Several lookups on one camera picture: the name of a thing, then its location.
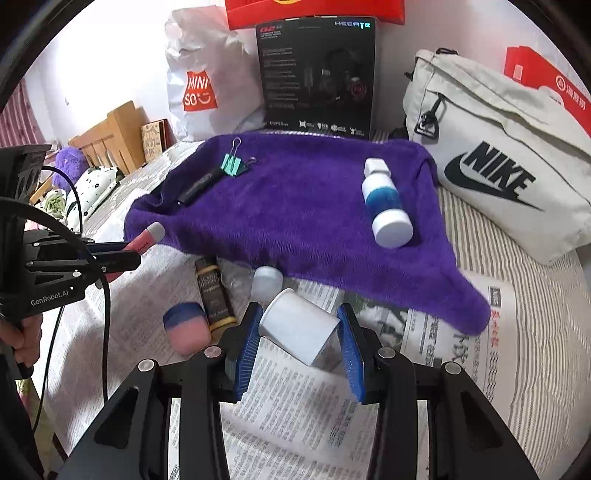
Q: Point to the brown patterned book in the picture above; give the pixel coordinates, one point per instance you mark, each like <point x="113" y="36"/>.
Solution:
<point x="154" y="138"/>

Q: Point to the white plastic bag red label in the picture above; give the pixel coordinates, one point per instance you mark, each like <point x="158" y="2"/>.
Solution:
<point x="217" y="60"/>

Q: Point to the green patterned cloth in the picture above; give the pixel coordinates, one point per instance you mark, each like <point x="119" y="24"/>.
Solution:
<point x="53" y="203"/>

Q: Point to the clear plastic piece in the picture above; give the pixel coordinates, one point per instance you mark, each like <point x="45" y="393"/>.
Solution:
<point x="235" y="277"/>

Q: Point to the purple towel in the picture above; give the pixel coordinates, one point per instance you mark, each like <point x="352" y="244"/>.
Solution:
<point x="300" y="207"/>

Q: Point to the green binder clip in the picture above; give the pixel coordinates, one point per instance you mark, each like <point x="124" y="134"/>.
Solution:
<point x="233" y="165"/>

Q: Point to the white floral pillow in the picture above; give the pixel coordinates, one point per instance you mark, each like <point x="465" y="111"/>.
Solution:
<point x="94" y="187"/>

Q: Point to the pink highlighter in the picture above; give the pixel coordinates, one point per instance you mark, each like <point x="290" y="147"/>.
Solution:
<point x="150" y="235"/>

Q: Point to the dark tube gold label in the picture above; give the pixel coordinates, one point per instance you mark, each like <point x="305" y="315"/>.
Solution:
<point x="216" y="295"/>

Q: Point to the blue white bottle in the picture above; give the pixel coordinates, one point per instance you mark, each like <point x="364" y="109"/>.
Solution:
<point x="388" y="212"/>

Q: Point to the white cup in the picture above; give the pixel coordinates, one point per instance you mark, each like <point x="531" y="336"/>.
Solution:
<point x="300" y="327"/>

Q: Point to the purple plush toy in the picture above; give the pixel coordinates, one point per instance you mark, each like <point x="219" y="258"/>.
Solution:
<point x="69" y="164"/>

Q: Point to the pink striped curtain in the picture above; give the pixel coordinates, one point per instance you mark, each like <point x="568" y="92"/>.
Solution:
<point x="18" y="120"/>

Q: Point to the wooden headboard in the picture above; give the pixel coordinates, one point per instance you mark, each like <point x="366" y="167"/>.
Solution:
<point x="115" y="134"/>

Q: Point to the red gift bag gold print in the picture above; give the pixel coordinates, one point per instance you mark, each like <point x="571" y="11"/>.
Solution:
<point x="314" y="11"/>

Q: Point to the person's left hand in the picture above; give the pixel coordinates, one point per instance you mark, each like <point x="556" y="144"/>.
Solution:
<point x="25" y="339"/>

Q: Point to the black product box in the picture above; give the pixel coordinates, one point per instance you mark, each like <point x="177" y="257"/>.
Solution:
<point x="314" y="78"/>

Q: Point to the newspaper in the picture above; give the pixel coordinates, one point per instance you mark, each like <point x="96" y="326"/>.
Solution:
<point x="295" y="415"/>

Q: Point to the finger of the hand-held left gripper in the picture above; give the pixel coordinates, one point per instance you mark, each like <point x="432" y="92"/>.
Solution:
<point x="111" y="248"/>
<point x="122" y="264"/>

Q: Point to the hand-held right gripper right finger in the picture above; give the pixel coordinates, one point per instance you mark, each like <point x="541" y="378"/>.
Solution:
<point x="353" y="355"/>

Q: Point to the small white round bottle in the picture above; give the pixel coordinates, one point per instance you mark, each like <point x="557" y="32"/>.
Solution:
<point x="267" y="281"/>

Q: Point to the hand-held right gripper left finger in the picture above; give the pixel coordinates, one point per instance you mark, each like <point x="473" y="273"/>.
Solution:
<point x="247" y="350"/>

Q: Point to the pink and blue container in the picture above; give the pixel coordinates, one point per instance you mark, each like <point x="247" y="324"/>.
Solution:
<point x="184" y="330"/>

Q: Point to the grey waist bag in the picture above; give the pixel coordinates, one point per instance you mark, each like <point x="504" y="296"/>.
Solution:
<point x="498" y="124"/>

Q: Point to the black stick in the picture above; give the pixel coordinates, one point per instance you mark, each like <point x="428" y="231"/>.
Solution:
<point x="199" y="187"/>

